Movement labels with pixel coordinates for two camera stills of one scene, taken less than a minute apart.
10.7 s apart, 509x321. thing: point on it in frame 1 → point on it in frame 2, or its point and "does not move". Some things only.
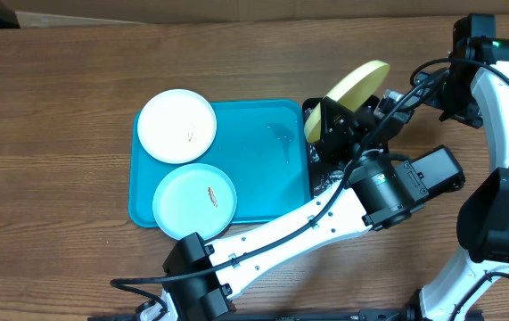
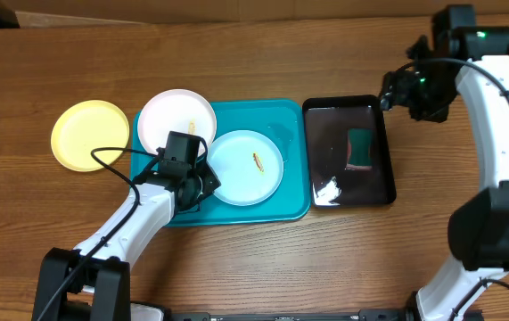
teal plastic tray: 262,145 does not move
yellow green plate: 353,93 → 86,125
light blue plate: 194,198 → 248,164
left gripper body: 345,143 → 206,181
